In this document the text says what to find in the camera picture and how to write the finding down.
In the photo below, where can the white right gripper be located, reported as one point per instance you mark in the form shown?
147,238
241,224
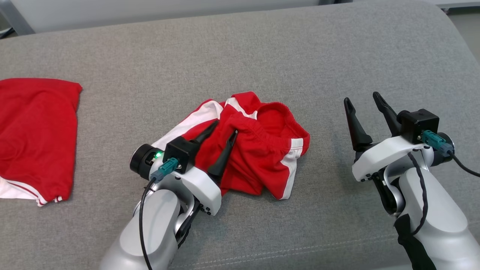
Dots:
378,157

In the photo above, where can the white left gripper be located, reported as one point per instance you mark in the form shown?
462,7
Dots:
204,191

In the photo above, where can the red white-striped shorts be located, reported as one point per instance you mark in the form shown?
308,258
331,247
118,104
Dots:
262,150

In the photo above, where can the red white-trimmed jersey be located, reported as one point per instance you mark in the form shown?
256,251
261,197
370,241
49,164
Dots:
33,138

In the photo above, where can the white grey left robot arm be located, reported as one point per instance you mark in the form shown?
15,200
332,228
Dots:
157,225

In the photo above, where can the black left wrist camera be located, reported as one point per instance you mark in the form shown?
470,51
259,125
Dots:
182,153

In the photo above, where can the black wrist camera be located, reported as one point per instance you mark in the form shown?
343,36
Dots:
418,125
182,153

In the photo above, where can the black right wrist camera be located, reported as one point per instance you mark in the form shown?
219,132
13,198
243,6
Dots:
418,125

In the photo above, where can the grey partition post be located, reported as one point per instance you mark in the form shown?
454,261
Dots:
15,15

